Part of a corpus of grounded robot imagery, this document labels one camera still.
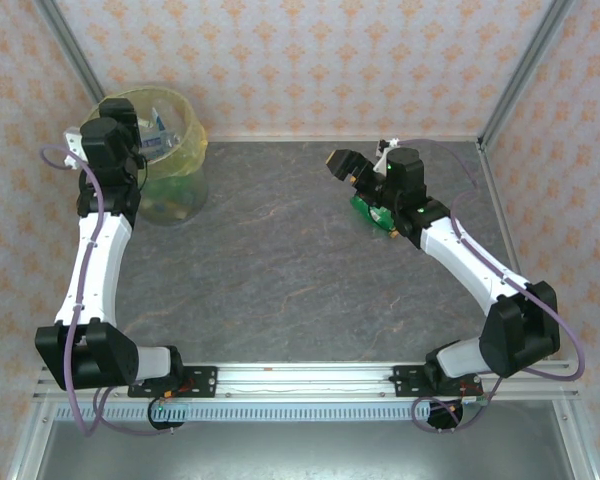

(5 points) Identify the aluminium frame rail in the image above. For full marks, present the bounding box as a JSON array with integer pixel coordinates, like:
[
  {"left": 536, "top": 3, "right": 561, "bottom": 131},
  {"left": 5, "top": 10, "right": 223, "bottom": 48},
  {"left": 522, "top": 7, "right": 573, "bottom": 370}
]
[
  {"left": 477, "top": 142, "right": 526, "bottom": 281},
  {"left": 32, "top": 363, "right": 581, "bottom": 401},
  {"left": 204, "top": 132, "right": 484, "bottom": 146}
]

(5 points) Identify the yellow transparent plastic bucket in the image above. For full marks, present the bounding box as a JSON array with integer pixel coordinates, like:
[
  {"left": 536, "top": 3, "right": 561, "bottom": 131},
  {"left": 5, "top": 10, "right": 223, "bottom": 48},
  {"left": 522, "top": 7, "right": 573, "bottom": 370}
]
[{"left": 93, "top": 82, "right": 210, "bottom": 227}]

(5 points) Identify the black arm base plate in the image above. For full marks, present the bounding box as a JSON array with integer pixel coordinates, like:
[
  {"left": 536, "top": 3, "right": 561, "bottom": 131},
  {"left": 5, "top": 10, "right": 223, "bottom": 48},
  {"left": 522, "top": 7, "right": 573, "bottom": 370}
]
[
  {"left": 392, "top": 364, "right": 484, "bottom": 400},
  {"left": 128, "top": 365, "right": 219, "bottom": 400}
]

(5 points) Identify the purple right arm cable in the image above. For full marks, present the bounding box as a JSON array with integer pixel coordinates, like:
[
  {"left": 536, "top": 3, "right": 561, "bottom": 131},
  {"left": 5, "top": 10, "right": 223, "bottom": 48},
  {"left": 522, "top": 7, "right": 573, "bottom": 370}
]
[{"left": 397, "top": 137, "right": 587, "bottom": 434}]

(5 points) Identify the yellow plastic bin liner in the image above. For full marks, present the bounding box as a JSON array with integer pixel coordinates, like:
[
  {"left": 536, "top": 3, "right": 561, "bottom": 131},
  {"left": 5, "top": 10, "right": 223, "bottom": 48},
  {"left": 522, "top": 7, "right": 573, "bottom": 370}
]
[{"left": 95, "top": 82, "right": 210, "bottom": 179}]

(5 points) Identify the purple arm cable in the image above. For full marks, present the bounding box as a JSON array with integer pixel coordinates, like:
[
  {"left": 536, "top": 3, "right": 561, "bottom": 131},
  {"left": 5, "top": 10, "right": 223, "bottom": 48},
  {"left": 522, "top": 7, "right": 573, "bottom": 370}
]
[
  {"left": 397, "top": 137, "right": 587, "bottom": 434},
  {"left": 39, "top": 144, "right": 181, "bottom": 439}
]

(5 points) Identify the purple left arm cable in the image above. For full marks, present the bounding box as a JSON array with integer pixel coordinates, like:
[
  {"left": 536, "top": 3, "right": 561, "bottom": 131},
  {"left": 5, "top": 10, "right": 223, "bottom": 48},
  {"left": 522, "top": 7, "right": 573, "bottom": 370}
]
[{"left": 39, "top": 144, "right": 181, "bottom": 439}]

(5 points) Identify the grey metal sheet panel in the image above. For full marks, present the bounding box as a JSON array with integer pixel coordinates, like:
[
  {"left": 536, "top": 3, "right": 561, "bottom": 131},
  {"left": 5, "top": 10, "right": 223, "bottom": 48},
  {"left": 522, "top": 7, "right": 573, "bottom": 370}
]
[{"left": 34, "top": 418, "right": 569, "bottom": 480}]

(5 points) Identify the Fiji water plastic bottle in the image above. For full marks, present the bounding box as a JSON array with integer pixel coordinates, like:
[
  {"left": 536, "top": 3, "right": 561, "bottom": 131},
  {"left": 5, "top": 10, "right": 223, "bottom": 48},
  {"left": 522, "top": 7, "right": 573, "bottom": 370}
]
[{"left": 139, "top": 106, "right": 180, "bottom": 154}]

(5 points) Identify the green plastic bottle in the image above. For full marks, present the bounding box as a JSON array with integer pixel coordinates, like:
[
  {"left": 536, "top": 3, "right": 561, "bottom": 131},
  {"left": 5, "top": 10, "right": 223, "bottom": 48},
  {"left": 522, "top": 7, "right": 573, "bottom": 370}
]
[
  {"left": 349, "top": 192, "right": 401, "bottom": 240},
  {"left": 149, "top": 178, "right": 194, "bottom": 202}
]

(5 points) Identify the aluminium frame post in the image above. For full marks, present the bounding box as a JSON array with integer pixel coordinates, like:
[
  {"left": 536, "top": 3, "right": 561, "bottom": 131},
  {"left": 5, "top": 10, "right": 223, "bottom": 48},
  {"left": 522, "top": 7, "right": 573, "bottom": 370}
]
[
  {"left": 32, "top": 0, "right": 106, "bottom": 106},
  {"left": 552, "top": 397, "right": 599, "bottom": 480},
  {"left": 477, "top": 0, "right": 579, "bottom": 151},
  {"left": 7, "top": 399, "right": 56, "bottom": 480}
]

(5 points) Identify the grey slotted cable duct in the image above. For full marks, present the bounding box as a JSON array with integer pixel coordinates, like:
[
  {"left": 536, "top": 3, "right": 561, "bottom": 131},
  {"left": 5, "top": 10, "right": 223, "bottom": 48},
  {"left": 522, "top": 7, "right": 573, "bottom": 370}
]
[{"left": 54, "top": 402, "right": 434, "bottom": 422}]

